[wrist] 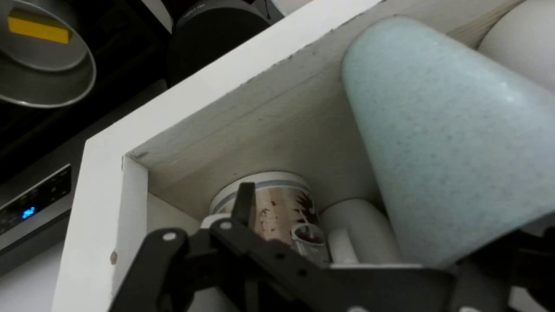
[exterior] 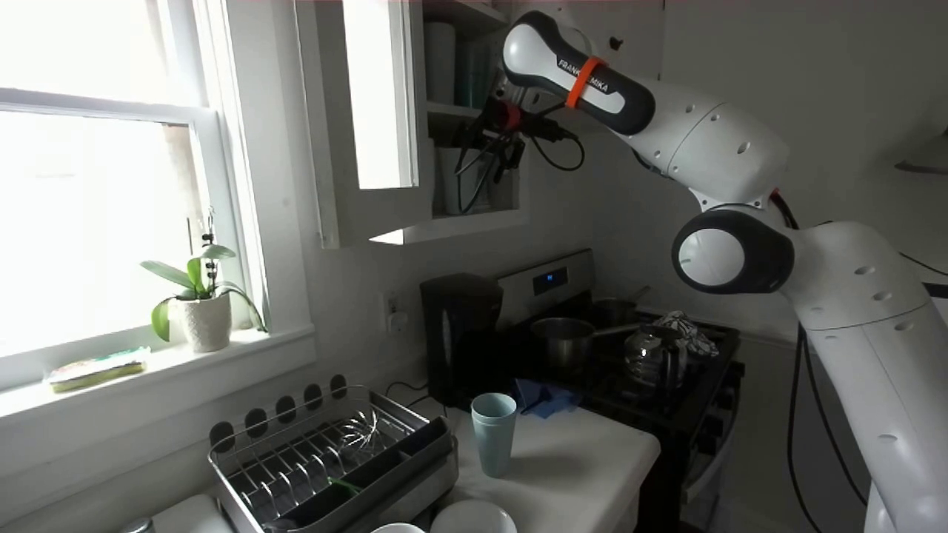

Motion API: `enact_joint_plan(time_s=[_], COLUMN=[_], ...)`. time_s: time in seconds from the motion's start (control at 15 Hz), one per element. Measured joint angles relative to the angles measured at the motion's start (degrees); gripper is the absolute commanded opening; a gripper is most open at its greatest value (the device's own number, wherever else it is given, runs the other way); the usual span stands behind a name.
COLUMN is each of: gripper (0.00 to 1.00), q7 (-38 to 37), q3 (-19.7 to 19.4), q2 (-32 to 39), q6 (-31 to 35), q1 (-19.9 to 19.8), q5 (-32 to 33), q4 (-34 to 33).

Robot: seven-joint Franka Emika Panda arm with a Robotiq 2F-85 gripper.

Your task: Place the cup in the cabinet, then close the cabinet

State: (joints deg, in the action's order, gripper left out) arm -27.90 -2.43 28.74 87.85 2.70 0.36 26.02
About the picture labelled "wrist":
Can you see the steel saucepan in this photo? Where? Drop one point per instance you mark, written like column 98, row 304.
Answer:
column 45, row 70

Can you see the floral patterned mug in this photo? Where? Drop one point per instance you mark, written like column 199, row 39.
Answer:
column 279, row 205

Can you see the white wall cabinet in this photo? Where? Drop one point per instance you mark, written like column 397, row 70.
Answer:
column 116, row 174

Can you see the black steel gas stove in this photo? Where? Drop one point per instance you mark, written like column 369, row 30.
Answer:
column 36, row 202

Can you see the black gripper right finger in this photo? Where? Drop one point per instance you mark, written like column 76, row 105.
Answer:
column 535, row 271

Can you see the teal speckled cup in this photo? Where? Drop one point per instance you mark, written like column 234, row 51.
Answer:
column 463, row 144

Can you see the tall white cup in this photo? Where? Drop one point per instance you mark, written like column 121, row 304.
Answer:
column 522, row 44

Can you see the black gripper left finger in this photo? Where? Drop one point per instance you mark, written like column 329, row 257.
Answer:
column 261, row 254

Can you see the white pitcher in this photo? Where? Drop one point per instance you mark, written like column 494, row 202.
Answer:
column 359, row 231

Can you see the black coffee maker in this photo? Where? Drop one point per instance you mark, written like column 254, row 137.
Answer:
column 218, row 35

